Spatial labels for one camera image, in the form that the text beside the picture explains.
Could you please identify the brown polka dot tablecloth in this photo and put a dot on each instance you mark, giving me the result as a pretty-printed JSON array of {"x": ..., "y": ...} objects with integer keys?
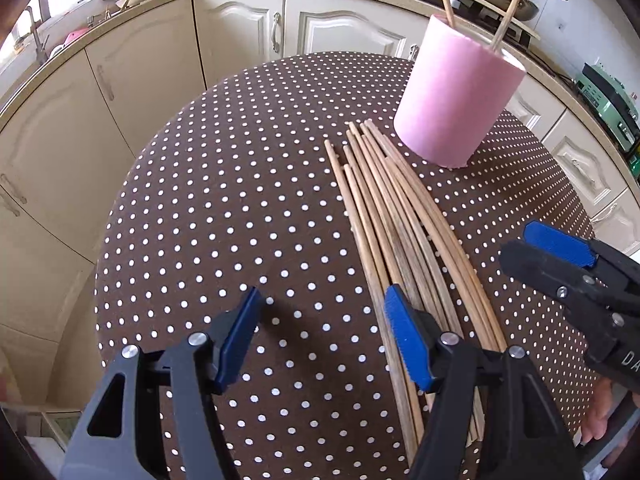
[{"x": 235, "y": 191}]

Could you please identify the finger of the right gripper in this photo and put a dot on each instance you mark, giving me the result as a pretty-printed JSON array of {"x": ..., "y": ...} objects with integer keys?
[
  {"x": 550, "y": 275},
  {"x": 560, "y": 242}
]

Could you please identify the green countertop appliance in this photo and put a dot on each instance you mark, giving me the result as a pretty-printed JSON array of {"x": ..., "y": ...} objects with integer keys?
[{"x": 614, "y": 108}]

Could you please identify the pink cylindrical utensil cup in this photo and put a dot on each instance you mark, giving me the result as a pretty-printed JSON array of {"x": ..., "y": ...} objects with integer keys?
[{"x": 456, "y": 90}]

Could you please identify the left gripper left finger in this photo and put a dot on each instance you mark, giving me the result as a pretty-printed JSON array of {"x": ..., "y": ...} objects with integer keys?
[{"x": 231, "y": 333}]

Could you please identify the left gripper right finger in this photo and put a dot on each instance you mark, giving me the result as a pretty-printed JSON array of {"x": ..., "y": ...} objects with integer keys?
[{"x": 415, "y": 332}]

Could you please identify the cream lower cabinets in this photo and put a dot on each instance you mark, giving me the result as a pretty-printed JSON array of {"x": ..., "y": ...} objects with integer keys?
[{"x": 71, "y": 131}]

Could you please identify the right hand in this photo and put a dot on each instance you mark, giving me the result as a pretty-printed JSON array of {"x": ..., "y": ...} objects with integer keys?
[{"x": 595, "y": 422}]

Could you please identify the steel kitchen faucet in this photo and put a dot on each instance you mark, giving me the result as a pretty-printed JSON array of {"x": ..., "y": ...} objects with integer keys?
[{"x": 40, "y": 45}]

